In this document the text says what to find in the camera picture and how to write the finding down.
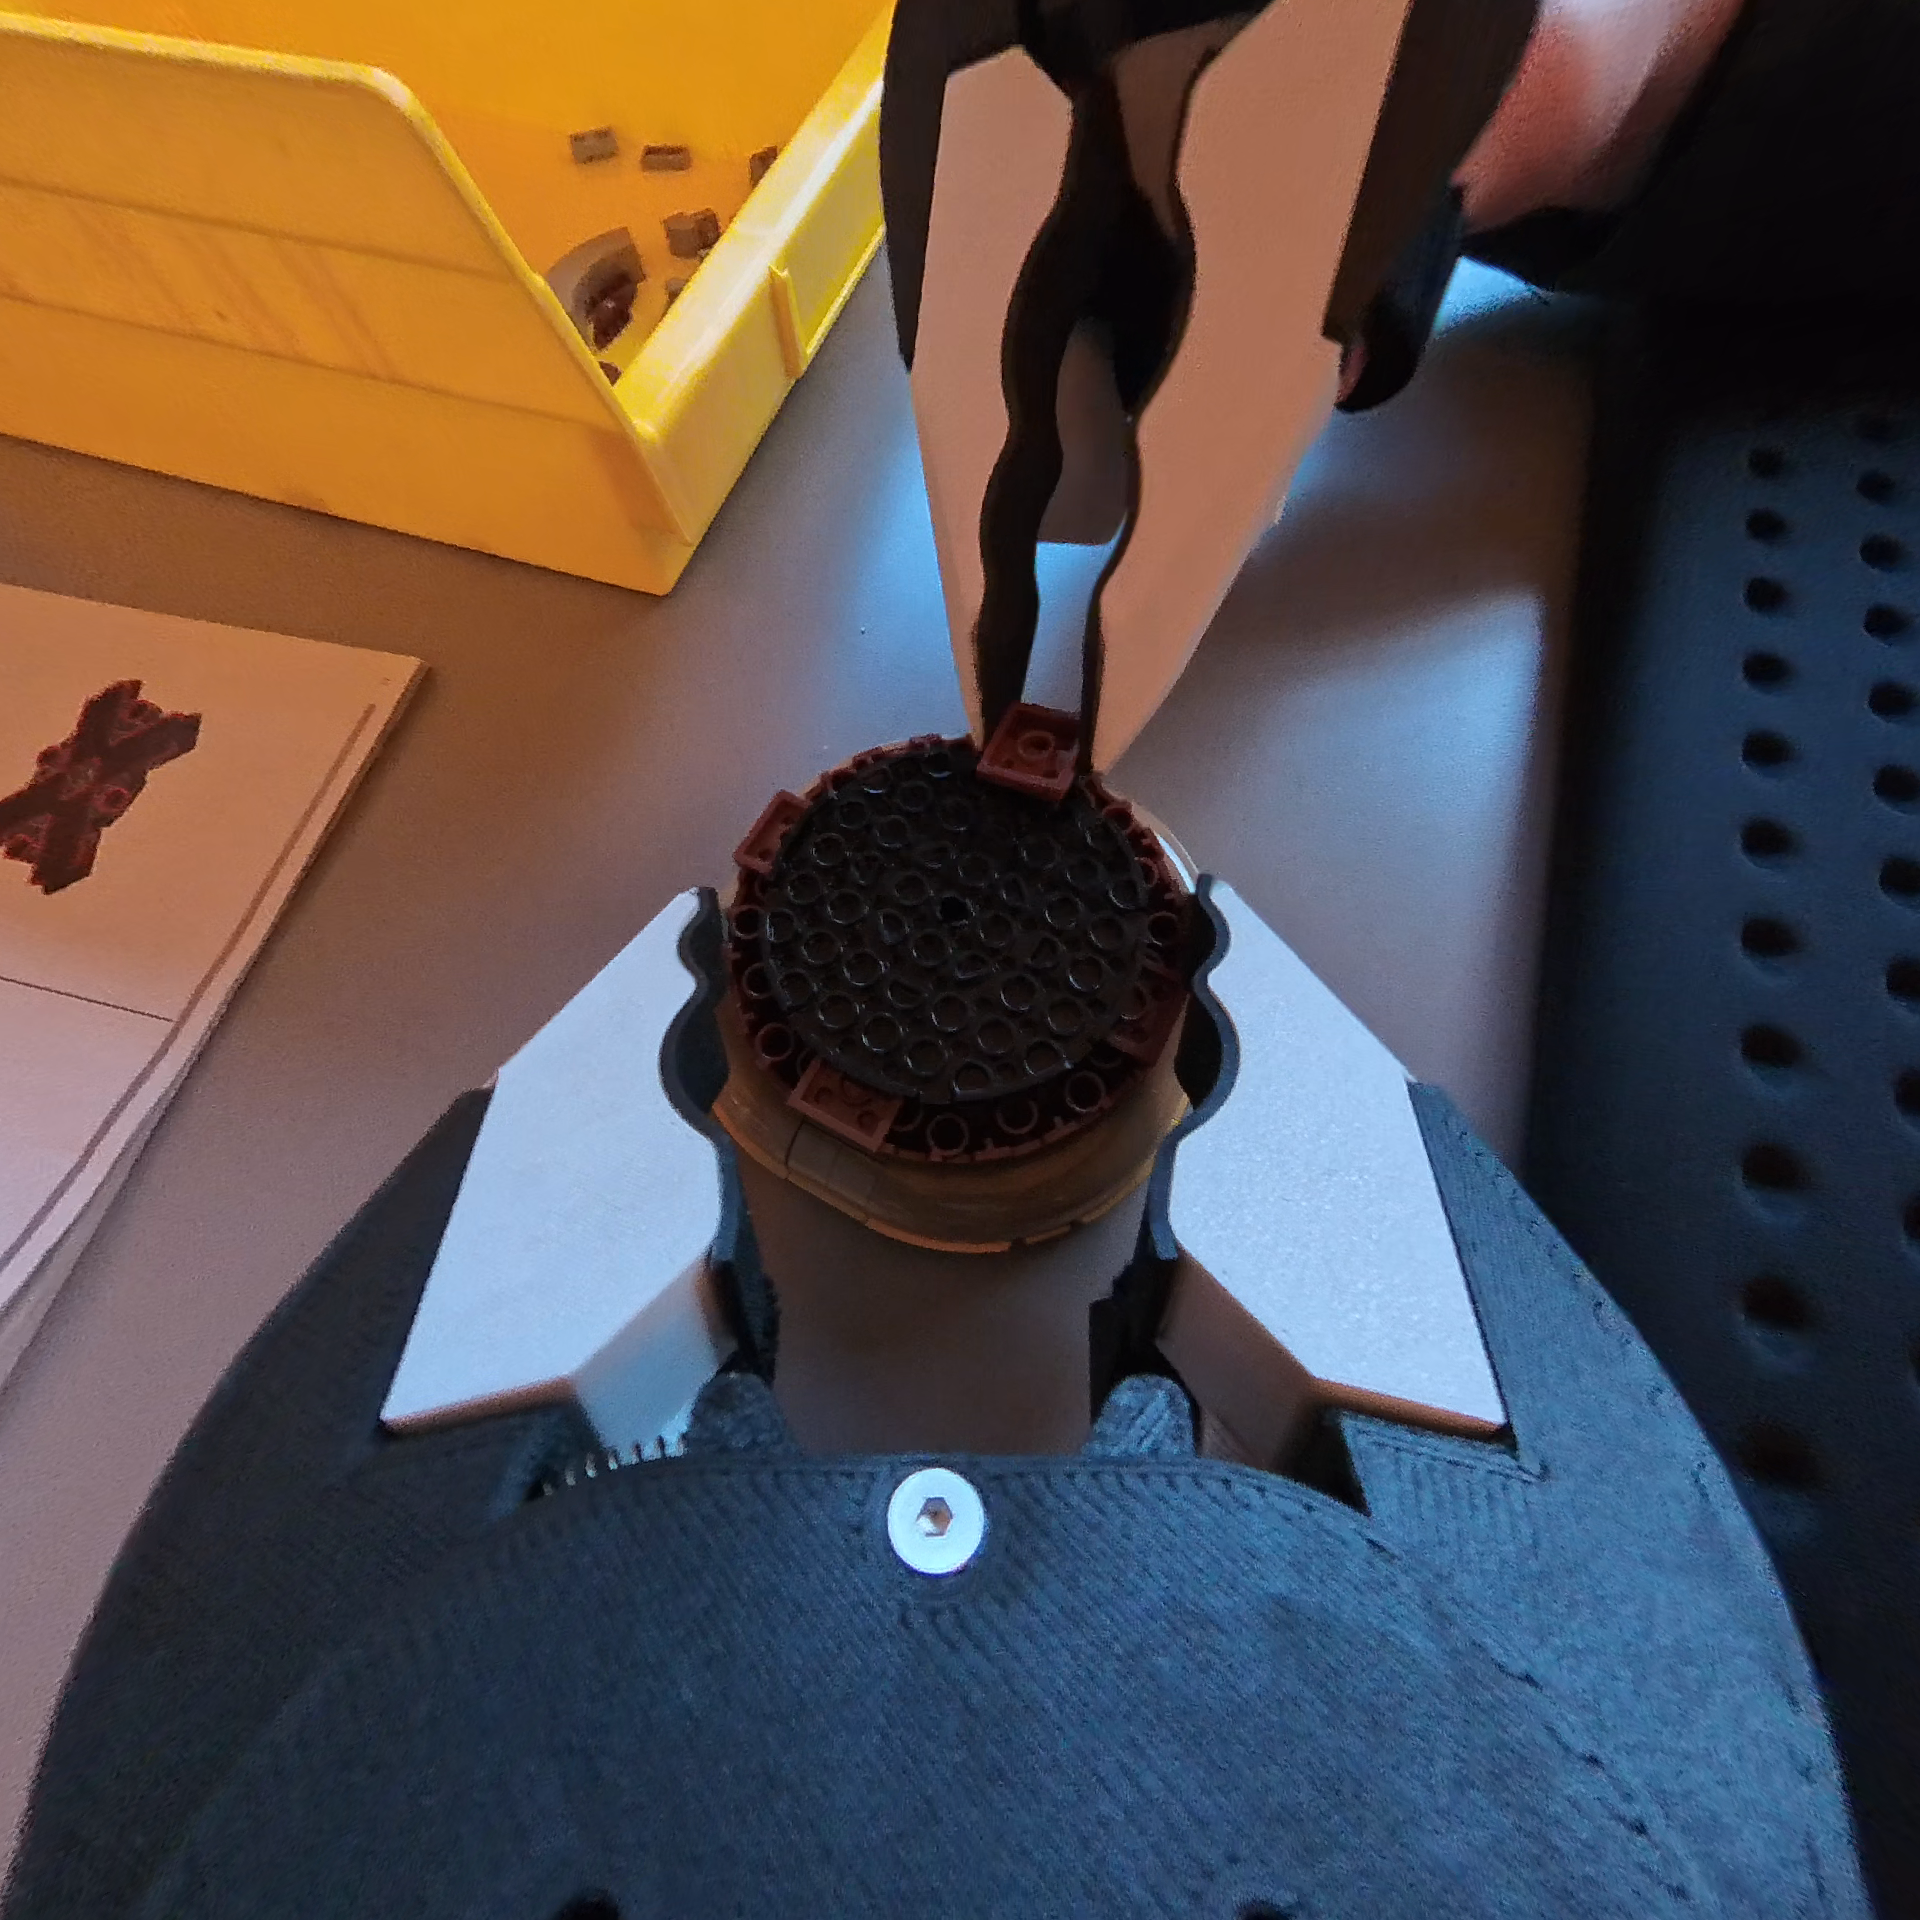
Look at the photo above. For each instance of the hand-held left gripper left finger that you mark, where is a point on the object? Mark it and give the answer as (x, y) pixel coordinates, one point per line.
(569, 1214)

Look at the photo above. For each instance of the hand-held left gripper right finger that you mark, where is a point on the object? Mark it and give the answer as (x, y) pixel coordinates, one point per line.
(1336, 1214)

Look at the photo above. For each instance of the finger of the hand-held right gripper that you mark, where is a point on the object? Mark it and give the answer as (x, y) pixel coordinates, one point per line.
(974, 374)
(1243, 300)

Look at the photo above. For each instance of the round toy brick model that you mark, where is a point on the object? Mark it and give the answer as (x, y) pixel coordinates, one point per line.
(960, 974)

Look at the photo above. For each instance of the yellow plastic bin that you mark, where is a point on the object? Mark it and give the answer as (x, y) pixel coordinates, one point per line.
(300, 300)

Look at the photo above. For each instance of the person's right forearm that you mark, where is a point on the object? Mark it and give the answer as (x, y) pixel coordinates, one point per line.
(1770, 181)

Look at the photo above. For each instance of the person's right hand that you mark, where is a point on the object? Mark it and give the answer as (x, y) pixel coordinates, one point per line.
(1604, 89)

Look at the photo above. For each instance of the scattered loose toy bricks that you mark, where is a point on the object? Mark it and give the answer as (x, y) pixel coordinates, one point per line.
(616, 277)

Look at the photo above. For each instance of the black dotted mat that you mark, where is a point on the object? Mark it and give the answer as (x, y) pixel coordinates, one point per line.
(1740, 901)

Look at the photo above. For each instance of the open instruction booklet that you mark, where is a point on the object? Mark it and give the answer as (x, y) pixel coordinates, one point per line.
(148, 901)

